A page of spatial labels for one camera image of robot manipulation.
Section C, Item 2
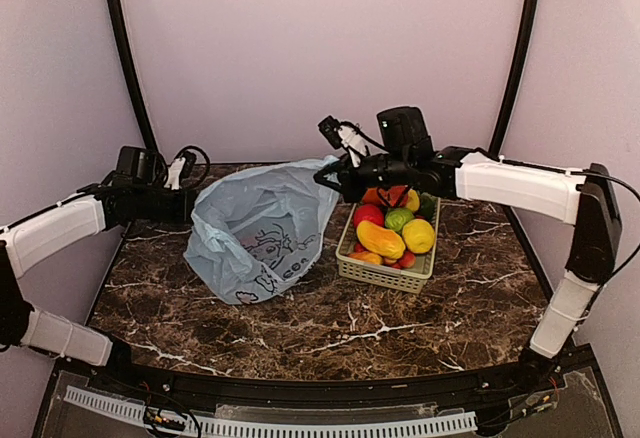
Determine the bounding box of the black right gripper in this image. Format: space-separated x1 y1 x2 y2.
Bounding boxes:
313 151 411 203

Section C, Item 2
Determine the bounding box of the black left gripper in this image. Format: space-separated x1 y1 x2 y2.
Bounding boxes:
134 187 213 224

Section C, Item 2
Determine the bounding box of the orange persimmon fruit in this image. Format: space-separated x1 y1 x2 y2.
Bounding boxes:
361 188 394 207

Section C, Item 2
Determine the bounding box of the light green round fruit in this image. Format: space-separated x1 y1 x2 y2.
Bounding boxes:
384 207 414 233

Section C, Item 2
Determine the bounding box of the yellow lemon fruit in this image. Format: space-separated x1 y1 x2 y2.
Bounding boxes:
405 189 421 213

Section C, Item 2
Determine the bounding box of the light blue printed plastic bag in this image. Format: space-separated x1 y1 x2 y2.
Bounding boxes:
184 156 339 305

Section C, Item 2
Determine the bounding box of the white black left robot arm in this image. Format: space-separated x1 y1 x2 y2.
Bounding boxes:
1 184 197 394

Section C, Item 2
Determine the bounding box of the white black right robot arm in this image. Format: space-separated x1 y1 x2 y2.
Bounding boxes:
314 147 624 392

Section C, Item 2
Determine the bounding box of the large red fruit left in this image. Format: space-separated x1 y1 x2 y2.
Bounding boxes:
353 204 385 228

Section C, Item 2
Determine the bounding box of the yellow orange mango fruit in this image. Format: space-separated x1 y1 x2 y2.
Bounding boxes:
356 221 406 260

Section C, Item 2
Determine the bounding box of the bunch of small peaches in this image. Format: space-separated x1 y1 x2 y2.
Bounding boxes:
352 243 416 269

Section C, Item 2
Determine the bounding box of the pale green perforated basket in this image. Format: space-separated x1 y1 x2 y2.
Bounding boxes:
335 205 438 294

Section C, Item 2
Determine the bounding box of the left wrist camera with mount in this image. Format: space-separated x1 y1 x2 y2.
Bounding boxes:
162 145 211 190

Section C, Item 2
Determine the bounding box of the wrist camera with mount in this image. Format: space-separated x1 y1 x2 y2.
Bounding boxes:
162 145 211 190
318 115 385 168

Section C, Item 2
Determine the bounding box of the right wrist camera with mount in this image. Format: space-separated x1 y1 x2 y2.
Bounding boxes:
318 115 385 168

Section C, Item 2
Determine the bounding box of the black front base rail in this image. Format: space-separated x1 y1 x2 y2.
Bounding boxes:
34 345 622 437

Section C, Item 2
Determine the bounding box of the black right corner frame post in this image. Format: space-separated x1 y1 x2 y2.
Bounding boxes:
489 0 538 157

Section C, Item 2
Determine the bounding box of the black corner frame post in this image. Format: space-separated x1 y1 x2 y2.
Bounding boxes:
106 0 159 151
489 0 538 157

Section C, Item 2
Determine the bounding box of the black left corner frame post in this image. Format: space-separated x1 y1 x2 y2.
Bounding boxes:
106 0 159 151

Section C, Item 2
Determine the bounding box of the white slotted cable duct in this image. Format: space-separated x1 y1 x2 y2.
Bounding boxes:
64 386 478 438

